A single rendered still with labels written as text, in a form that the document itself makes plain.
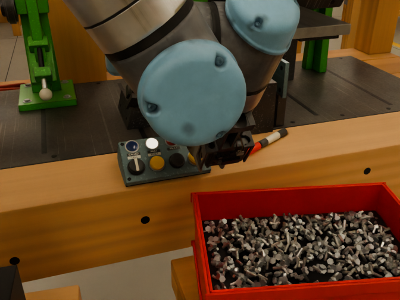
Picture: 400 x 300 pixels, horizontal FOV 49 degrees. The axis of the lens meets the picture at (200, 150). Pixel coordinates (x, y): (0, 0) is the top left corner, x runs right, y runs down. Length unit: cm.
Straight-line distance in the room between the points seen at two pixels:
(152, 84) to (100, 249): 54
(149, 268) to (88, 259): 112
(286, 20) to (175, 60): 18
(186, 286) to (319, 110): 55
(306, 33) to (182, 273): 45
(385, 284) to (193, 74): 38
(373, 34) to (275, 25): 119
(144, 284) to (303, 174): 113
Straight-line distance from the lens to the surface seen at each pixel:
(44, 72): 106
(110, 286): 186
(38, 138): 95
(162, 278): 187
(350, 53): 163
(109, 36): 30
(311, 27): 81
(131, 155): 76
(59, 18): 125
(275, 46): 45
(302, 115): 102
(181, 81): 29
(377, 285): 58
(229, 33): 45
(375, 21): 161
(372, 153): 92
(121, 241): 80
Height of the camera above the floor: 130
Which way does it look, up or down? 28 degrees down
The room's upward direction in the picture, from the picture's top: straight up
